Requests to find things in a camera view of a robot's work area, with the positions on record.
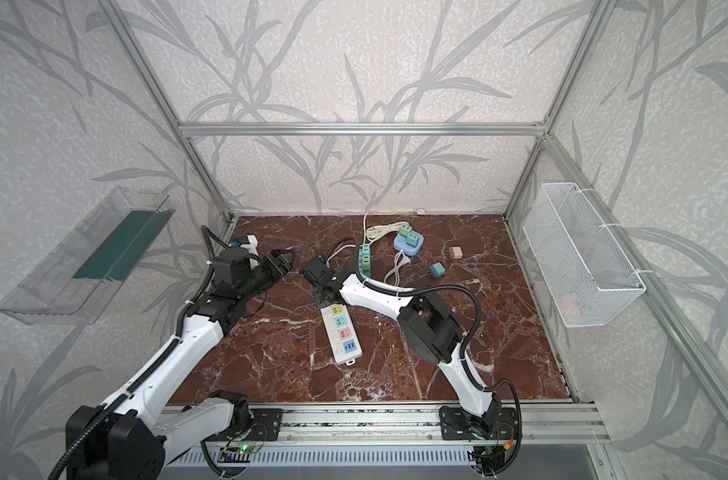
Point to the clear plastic wall tray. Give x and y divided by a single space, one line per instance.
76 281

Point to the white wire mesh basket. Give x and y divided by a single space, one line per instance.
588 274

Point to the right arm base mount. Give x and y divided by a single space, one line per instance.
456 425

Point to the pink adapter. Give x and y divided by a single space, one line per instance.
455 253

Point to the aluminium front rail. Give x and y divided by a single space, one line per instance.
417 423

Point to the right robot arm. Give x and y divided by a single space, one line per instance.
433 331

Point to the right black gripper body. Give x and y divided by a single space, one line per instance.
319 273

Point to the light green usb adapter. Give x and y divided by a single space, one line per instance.
405 230

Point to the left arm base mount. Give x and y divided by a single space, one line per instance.
263 426

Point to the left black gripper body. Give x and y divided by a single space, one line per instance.
271 267

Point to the white long power strip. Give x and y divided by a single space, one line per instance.
345 346

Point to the light blue square power socket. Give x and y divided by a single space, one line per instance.
400 245

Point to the teal power strip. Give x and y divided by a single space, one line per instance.
362 270

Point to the teal green usb adapter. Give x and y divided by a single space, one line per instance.
414 240

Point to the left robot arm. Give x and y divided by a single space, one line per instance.
124 437

